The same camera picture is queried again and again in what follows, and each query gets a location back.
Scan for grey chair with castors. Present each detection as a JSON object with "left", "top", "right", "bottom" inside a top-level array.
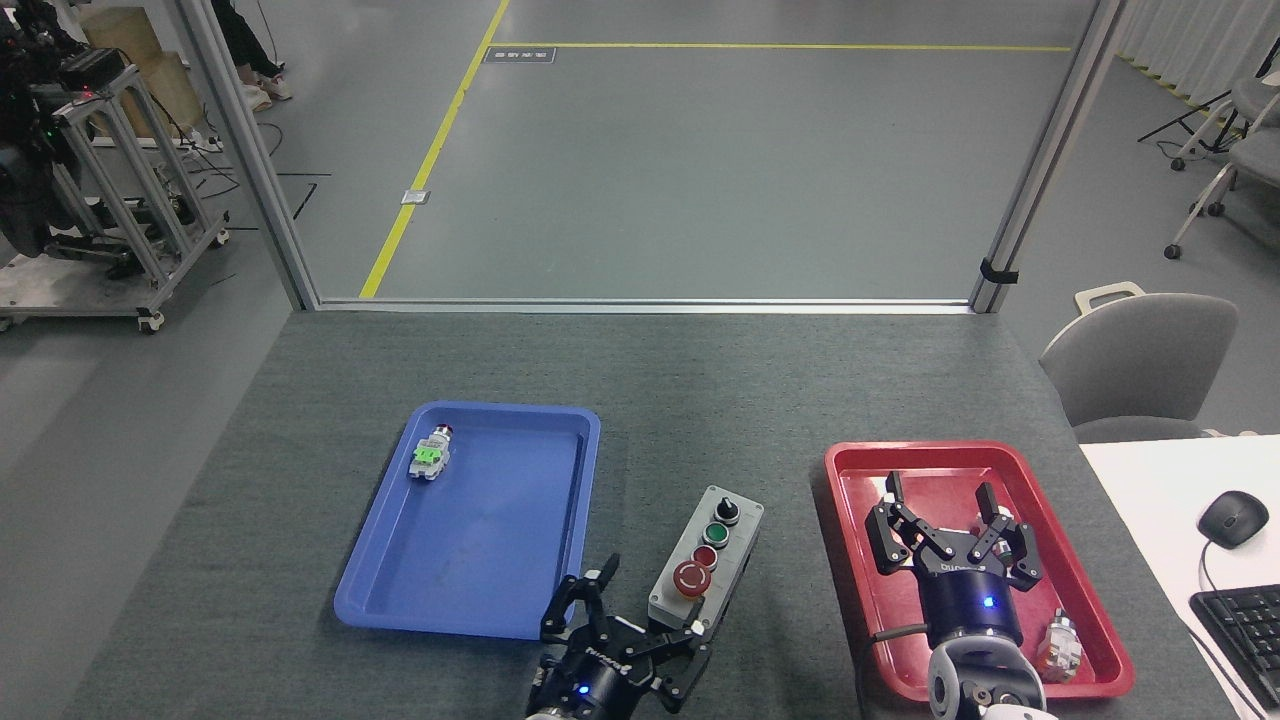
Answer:
[
  {"left": 1170, "top": 72, "right": 1280, "bottom": 171},
  {"left": 1164, "top": 125, "right": 1280, "bottom": 261}
]

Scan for black computer mouse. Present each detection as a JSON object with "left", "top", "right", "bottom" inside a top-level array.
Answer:
[{"left": 1197, "top": 490, "right": 1270, "bottom": 549}]

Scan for grey three-button control box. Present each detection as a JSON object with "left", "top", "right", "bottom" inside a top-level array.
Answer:
[{"left": 647, "top": 485, "right": 765, "bottom": 633}]

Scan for cardboard box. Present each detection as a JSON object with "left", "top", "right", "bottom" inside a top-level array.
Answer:
[{"left": 80, "top": 7, "right": 206, "bottom": 141}]

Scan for red plastic tray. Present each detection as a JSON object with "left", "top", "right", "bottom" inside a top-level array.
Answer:
[{"left": 824, "top": 441, "right": 1136, "bottom": 703}]

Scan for red-capped switch with green block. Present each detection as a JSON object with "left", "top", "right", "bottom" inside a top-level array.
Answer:
[{"left": 409, "top": 425, "right": 456, "bottom": 483}]

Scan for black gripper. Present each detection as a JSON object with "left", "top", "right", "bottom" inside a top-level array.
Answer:
[
  {"left": 525, "top": 555, "right": 717, "bottom": 720},
  {"left": 865, "top": 472, "right": 1043, "bottom": 651}
]

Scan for blue plastic tray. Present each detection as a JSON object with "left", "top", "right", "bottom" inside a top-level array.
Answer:
[{"left": 333, "top": 401, "right": 602, "bottom": 641}]

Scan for silver switch with orange block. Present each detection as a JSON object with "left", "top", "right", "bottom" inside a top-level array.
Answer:
[{"left": 1035, "top": 609, "right": 1087, "bottom": 685}]

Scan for black stand legs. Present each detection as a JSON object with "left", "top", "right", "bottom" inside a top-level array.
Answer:
[{"left": 1137, "top": 90, "right": 1237, "bottom": 145}]

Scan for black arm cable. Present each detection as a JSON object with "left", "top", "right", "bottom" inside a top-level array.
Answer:
[{"left": 855, "top": 624, "right": 937, "bottom": 720}]

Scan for silver aluminium post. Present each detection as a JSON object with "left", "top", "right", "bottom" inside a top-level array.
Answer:
[
  {"left": 970, "top": 0, "right": 1129, "bottom": 315},
  {"left": 175, "top": 0, "right": 321, "bottom": 311}
]

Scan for white desk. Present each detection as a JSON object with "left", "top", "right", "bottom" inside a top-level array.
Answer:
[{"left": 1078, "top": 434, "right": 1280, "bottom": 720}]

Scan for person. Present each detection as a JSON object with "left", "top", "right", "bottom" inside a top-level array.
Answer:
[{"left": 210, "top": 0, "right": 294, "bottom": 112}]

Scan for black machine on cart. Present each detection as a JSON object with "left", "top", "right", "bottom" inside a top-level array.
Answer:
[{"left": 0, "top": 0, "right": 126, "bottom": 259}]

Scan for silver table rail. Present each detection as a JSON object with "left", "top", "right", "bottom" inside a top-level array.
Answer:
[{"left": 316, "top": 298, "right": 976, "bottom": 316}]

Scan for grey office chair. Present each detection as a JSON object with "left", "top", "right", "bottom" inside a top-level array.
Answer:
[{"left": 1038, "top": 282, "right": 1241, "bottom": 443}]

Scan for black keyboard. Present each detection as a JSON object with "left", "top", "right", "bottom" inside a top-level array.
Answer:
[{"left": 1189, "top": 586, "right": 1280, "bottom": 715}]

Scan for aluminium frame cart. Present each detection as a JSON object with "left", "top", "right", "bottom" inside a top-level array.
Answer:
[{"left": 0, "top": 62, "right": 231, "bottom": 335}]

